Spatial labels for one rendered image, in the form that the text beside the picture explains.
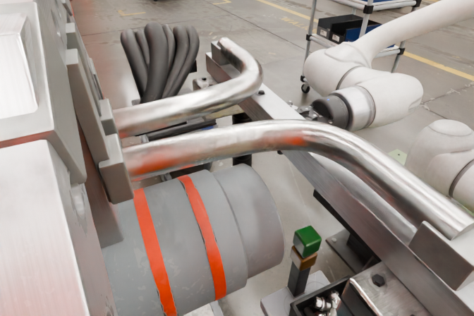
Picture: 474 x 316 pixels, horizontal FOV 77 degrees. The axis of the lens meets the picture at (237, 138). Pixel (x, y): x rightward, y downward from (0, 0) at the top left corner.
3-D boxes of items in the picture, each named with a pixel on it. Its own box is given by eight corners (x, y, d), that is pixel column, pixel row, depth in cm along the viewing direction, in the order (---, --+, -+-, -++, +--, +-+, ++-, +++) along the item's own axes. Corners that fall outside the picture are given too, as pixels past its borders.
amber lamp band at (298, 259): (288, 256, 63) (290, 245, 61) (304, 249, 64) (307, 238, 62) (299, 273, 60) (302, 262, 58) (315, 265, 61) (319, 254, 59)
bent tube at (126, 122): (89, 80, 38) (61, -12, 32) (228, 56, 45) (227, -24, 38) (103, 161, 25) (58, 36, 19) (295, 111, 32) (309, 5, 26)
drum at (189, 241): (89, 262, 39) (50, 185, 31) (236, 209, 47) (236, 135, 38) (98, 383, 29) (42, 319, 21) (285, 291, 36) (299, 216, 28)
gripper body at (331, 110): (345, 140, 59) (307, 152, 56) (319, 118, 65) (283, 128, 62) (355, 106, 54) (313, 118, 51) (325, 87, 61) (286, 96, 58)
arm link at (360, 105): (338, 115, 68) (317, 121, 66) (347, 78, 62) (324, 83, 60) (367, 137, 61) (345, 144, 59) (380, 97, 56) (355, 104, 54)
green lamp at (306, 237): (291, 242, 60) (293, 230, 58) (307, 235, 61) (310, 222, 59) (302, 259, 57) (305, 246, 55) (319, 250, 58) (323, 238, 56)
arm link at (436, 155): (423, 161, 109) (444, 106, 97) (474, 192, 95) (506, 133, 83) (389, 173, 103) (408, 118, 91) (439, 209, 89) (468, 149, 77)
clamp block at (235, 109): (193, 107, 48) (190, 76, 45) (244, 95, 51) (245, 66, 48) (204, 123, 44) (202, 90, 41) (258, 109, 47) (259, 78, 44)
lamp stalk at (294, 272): (286, 286, 70) (295, 232, 58) (297, 281, 71) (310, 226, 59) (293, 299, 68) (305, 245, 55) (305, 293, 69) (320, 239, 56)
